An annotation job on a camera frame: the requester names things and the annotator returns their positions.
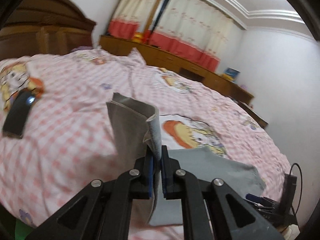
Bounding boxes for grey pants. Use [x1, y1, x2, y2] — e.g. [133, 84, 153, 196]
[107, 93, 266, 226]

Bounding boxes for pink checkered bed sheet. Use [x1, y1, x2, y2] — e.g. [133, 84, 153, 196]
[1, 49, 290, 239]

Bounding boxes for blue box on cabinet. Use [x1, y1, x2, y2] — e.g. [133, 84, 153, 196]
[221, 68, 240, 82]

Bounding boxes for long wooden low cabinet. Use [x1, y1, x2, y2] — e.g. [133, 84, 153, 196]
[99, 35, 268, 129]

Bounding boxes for yellow toy on cabinet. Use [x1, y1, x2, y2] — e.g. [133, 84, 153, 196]
[131, 32, 144, 43]

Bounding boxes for red and white curtain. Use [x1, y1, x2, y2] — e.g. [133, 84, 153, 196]
[107, 0, 233, 72]

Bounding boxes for dark wooden headboard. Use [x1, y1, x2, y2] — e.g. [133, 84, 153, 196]
[1, 0, 96, 59]

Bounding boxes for black cable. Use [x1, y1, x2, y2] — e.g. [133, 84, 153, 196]
[288, 162, 303, 217]

